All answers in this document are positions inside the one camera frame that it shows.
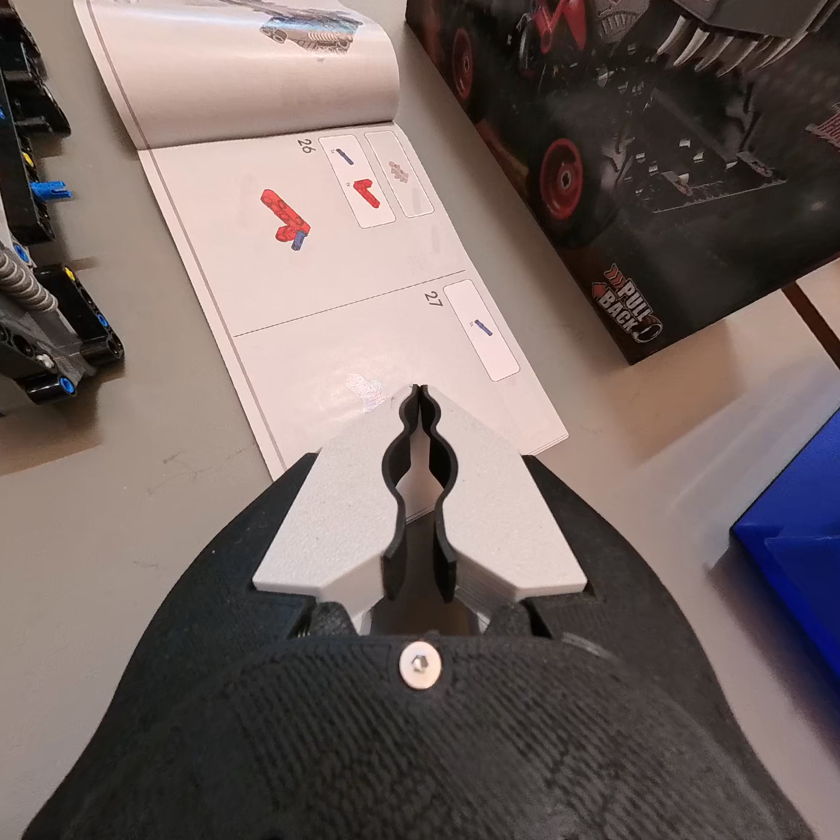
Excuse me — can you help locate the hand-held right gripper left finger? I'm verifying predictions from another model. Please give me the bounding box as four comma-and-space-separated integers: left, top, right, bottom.
251, 384, 421, 636

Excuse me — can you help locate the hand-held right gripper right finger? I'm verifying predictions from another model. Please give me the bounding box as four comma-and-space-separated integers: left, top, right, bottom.
419, 384, 587, 636

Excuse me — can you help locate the black toy brick chassis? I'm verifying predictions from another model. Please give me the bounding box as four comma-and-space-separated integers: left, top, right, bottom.
0, 0, 126, 421

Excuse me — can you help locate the white instruction booklet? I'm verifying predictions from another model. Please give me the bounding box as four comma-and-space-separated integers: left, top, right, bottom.
72, 0, 569, 526

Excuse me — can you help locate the blue plastic bin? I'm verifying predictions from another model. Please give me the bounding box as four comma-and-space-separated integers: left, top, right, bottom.
730, 407, 840, 660

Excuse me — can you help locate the dark toy set box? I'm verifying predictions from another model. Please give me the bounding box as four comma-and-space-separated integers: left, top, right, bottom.
403, 0, 840, 366

